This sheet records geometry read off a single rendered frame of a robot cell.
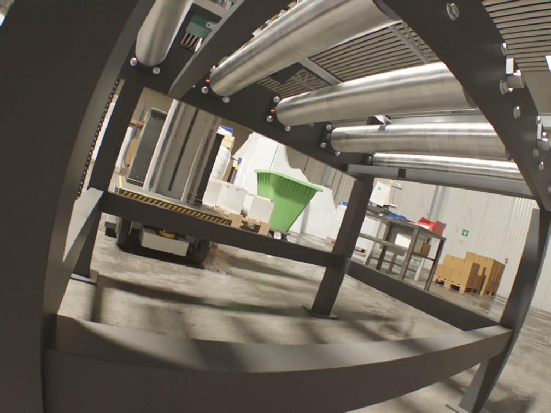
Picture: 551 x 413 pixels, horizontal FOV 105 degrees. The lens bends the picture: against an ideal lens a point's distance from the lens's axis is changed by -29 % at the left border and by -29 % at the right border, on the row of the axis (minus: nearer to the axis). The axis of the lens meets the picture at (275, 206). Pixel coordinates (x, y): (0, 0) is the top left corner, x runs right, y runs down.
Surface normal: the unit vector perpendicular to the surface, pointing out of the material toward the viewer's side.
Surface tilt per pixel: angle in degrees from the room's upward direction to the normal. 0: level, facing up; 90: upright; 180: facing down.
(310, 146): 90
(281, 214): 100
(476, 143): 127
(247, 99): 90
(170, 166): 90
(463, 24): 90
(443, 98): 149
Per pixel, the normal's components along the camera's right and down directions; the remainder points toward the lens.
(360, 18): -0.43, 0.90
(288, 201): 0.29, 0.29
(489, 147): -0.82, 0.44
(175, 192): 0.49, 0.16
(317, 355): 0.31, -0.95
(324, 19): -0.69, 0.68
